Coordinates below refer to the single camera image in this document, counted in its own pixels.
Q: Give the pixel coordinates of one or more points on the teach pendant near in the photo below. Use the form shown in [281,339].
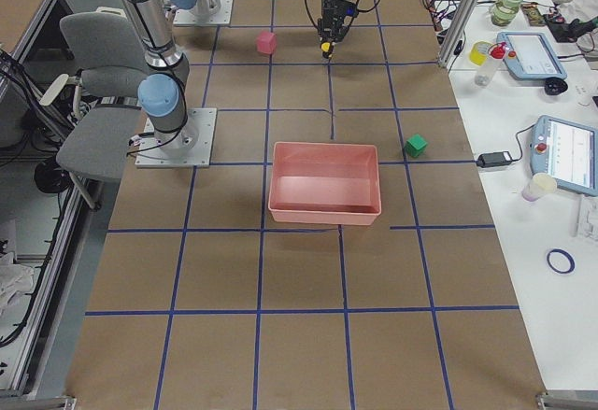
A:
[566,151]

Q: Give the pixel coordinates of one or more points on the black round container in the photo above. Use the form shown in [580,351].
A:
[555,86]

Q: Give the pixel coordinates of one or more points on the pink plastic bin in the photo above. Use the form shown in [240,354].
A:
[325,183]

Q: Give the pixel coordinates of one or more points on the pink cube centre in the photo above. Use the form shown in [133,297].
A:
[266,43]

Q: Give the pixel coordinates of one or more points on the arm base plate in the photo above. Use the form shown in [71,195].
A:
[191,147]
[184,18]

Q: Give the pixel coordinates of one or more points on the clear squeeze bottle red cap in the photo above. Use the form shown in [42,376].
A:
[494,58]

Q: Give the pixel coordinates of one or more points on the white crumpled cloth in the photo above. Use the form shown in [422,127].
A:
[16,280]

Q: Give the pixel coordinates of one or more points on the white paper cup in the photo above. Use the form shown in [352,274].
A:
[540,185]

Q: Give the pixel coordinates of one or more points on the green cube near bin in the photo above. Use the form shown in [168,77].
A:
[415,145]

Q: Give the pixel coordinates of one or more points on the grey office chair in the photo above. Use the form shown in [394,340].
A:
[111,65]

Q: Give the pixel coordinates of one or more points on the teach pendant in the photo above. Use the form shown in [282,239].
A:
[530,56]
[566,151]

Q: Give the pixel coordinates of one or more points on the aluminium frame post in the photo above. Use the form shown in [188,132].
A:
[455,31]

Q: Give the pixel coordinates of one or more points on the yellow tape roll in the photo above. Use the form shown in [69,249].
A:
[479,52]

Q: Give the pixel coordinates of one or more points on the black power adapter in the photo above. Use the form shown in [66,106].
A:
[494,159]

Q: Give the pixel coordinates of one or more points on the teach pendant far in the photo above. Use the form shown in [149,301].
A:
[530,56]

